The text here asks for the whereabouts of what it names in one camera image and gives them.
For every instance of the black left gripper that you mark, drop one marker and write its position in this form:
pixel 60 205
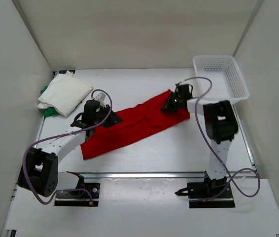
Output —
pixel 113 119

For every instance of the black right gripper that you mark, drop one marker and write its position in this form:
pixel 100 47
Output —
pixel 168 106

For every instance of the red t-shirt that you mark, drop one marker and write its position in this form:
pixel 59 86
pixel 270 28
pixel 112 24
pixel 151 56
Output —
pixel 139 122

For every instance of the white t-shirt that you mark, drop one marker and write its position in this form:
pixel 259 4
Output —
pixel 70 92

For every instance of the green t-shirt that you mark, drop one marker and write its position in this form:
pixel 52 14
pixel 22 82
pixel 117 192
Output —
pixel 46 102

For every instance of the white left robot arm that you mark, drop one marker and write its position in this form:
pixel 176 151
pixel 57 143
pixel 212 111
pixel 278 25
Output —
pixel 39 172

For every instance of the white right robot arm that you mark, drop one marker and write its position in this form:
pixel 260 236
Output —
pixel 220 129

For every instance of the white plastic laundry basket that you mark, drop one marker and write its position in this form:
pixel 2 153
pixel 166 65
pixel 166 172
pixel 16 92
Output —
pixel 225 75

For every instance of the dark table label sticker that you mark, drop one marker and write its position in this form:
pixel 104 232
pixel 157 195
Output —
pixel 66 71

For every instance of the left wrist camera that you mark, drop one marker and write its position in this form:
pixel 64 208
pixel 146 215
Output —
pixel 100 98

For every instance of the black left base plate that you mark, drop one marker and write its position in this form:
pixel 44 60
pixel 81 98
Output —
pixel 80 198

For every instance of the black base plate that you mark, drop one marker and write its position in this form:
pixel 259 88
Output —
pixel 80 198
pixel 201 196

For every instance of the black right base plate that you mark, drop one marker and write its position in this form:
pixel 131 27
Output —
pixel 201 196

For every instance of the aluminium rail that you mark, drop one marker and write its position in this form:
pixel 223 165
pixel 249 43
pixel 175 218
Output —
pixel 142 175

